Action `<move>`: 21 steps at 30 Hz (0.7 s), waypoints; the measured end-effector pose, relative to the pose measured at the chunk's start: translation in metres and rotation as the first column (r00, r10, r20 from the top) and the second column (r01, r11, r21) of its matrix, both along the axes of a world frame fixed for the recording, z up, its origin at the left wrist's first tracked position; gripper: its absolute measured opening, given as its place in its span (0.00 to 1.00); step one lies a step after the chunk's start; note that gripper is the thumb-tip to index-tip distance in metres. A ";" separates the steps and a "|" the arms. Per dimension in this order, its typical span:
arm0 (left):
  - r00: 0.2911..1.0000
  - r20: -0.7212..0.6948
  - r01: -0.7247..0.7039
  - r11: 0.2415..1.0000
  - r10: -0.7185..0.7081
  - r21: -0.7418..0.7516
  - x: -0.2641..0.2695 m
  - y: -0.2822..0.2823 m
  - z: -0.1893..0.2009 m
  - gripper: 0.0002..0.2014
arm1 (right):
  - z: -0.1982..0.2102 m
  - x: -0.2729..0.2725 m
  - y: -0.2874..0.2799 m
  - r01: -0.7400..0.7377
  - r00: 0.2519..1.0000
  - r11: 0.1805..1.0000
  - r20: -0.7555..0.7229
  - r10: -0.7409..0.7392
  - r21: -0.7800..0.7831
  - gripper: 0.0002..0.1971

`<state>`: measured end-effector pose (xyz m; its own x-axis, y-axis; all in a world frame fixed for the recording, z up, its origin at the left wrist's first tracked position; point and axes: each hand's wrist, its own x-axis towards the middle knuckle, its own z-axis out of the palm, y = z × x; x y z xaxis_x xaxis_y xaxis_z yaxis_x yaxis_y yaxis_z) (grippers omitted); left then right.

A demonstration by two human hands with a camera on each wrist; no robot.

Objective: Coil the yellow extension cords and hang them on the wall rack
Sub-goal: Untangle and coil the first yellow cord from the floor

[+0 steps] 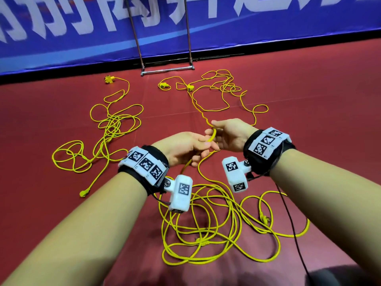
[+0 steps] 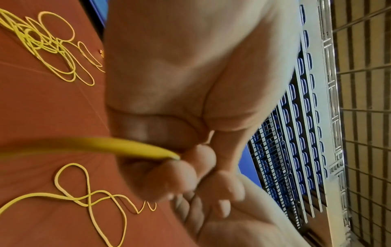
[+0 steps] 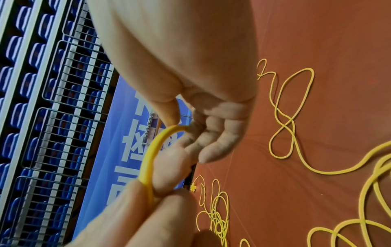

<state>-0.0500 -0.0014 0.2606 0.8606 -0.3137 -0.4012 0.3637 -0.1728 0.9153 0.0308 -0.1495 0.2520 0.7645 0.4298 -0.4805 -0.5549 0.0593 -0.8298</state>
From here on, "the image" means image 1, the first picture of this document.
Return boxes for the person's left hand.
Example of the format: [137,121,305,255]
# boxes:
[152,131,219,168]

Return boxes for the person's left forearm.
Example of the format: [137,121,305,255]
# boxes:
[3,171,150,286]

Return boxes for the person's right forearm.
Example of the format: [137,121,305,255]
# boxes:
[271,149,381,286]

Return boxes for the blue banner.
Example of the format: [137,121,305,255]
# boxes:
[0,0,381,75]

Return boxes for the black marker wristband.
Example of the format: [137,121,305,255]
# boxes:
[242,127,296,176]
[118,145,171,196]

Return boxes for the black cable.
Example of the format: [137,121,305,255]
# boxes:
[274,184,314,286]

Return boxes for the metal rack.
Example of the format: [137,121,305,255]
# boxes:
[125,0,196,77]

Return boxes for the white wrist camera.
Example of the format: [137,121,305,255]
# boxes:
[222,155,252,193]
[162,174,194,213]

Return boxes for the person's right hand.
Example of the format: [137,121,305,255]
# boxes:
[205,118,260,153]

